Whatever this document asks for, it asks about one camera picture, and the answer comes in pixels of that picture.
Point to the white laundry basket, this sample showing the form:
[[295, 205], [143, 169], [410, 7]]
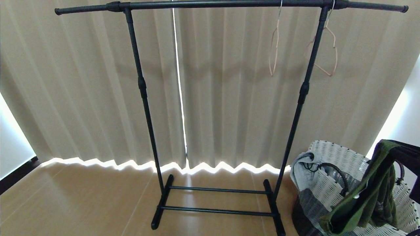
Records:
[[331, 154]]

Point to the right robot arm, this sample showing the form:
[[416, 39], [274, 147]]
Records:
[[414, 183]]

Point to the green long-sleeved shirt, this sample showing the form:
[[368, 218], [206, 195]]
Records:
[[377, 183]]

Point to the pale grey garment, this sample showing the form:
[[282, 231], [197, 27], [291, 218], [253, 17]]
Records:
[[303, 177]]

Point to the beige curtain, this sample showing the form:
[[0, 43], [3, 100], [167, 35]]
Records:
[[229, 114]]

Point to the black clothes rack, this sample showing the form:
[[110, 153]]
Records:
[[304, 90]]

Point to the pink clothes hanger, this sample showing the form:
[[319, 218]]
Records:
[[336, 55], [277, 36]]

